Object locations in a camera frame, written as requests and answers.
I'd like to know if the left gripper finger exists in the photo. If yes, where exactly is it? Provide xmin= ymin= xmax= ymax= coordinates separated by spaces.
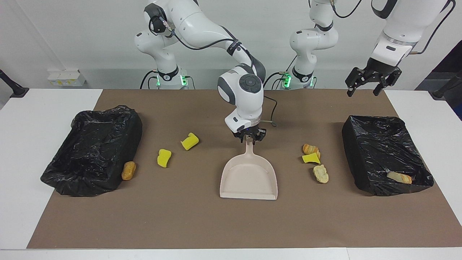
xmin=345 ymin=68 xmax=365 ymax=96
xmin=374 ymin=70 xmax=402 ymax=96

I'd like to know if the beige plastic dustpan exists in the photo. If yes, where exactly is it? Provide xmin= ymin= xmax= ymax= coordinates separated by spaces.
xmin=219 ymin=136 xmax=278 ymax=200

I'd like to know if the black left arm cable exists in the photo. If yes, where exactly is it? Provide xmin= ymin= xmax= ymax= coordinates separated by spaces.
xmin=307 ymin=0 xmax=456 ymax=55

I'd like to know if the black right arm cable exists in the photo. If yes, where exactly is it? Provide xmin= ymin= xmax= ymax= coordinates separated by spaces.
xmin=159 ymin=14 xmax=278 ymax=127

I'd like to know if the brown bread nugget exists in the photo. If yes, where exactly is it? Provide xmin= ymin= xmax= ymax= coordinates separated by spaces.
xmin=121 ymin=161 xmax=137 ymax=181

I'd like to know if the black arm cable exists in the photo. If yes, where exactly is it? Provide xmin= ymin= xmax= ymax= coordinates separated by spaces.
xmin=307 ymin=0 xmax=456 ymax=55
xmin=159 ymin=14 xmax=278 ymax=127

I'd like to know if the black base cable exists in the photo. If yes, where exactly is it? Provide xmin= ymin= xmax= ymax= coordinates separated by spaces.
xmin=140 ymin=70 xmax=159 ymax=90
xmin=263 ymin=71 xmax=289 ymax=90

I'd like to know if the orange white bread slice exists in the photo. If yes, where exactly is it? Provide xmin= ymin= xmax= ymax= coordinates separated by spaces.
xmin=387 ymin=171 xmax=413 ymax=185

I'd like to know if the black right base cable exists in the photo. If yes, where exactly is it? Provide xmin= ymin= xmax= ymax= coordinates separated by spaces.
xmin=140 ymin=70 xmax=159 ymax=90

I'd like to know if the white socket box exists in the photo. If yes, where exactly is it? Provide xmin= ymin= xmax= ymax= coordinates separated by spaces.
xmin=47 ymin=69 xmax=87 ymax=87

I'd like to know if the pale bread chunk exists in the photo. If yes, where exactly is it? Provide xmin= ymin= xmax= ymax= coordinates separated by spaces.
xmin=313 ymin=164 xmax=330 ymax=184

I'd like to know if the brown table mat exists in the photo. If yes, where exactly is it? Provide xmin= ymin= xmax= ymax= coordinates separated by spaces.
xmin=26 ymin=88 xmax=462 ymax=250

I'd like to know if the black bag-lined bin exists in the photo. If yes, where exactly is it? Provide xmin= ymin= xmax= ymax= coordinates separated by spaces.
xmin=40 ymin=105 xmax=143 ymax=198
xmin=341 ymin=115 xmax=435 ymax=197

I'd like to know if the black left base cable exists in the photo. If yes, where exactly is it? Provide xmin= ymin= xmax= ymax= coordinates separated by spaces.
xmin=263 ymin=71 xmax=289 ymax=90

